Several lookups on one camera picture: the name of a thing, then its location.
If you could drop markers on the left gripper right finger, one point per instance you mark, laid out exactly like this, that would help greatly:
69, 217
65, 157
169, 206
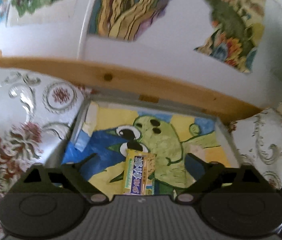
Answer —
205, 175

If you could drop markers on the yellow blue snack bar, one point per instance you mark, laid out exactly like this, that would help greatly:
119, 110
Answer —
138, 175

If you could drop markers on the grey tray with drawing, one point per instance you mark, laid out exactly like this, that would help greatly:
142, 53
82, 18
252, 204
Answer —
106, 128

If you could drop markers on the floral satin bed cover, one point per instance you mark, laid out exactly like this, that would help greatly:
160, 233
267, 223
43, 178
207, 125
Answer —
37, 116

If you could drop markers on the landscape flowers poster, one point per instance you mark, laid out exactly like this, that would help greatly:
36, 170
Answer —
238, 29

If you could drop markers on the starry swirl poster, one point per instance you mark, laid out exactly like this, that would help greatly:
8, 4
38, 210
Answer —
124, 20

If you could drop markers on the wooden bed frame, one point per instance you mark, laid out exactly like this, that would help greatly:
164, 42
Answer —
147, 86

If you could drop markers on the white wall pipe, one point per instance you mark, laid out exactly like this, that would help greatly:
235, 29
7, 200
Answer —
84, 30

